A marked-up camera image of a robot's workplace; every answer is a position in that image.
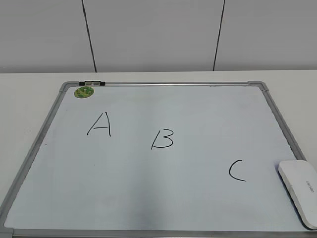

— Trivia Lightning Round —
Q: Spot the white whiteboard eraser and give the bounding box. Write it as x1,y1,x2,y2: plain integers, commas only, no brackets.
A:
278,160,317,230

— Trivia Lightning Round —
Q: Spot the white framed whiteboard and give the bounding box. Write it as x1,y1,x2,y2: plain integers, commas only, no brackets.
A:
0,81,317,238

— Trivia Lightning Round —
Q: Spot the black metal hanging clip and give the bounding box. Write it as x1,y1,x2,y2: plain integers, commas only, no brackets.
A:
79,80,106,86

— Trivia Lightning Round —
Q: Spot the green round magnet sticker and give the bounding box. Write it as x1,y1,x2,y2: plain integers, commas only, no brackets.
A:
74,86,94,99

